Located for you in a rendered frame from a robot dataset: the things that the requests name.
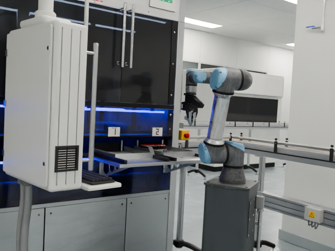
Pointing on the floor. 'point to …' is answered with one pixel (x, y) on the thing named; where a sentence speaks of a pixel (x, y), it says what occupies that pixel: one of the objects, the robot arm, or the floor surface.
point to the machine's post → (173, 141)
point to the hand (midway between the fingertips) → (191, 123)
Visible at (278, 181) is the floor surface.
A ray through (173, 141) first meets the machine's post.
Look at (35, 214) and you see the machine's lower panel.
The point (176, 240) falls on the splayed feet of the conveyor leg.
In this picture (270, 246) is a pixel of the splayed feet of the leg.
